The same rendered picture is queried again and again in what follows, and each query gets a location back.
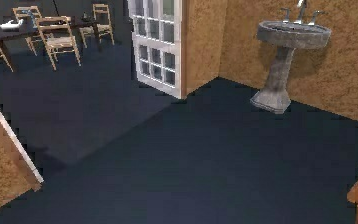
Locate white glass-paned door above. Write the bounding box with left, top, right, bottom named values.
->
left=127, top=0, right=184, bottom=100

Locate silver sink faucet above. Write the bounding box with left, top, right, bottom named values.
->
left=280, top=0, right=329, bottom=27

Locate dark dining table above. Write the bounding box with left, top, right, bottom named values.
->
left=0, top=17, right=103, bottom=64

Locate white dish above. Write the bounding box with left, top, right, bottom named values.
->
left=0, top=18, right=25, bottom=32

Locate grey pedestal sink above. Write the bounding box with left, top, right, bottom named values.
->
left=249, top=20, right=332, bottom=115

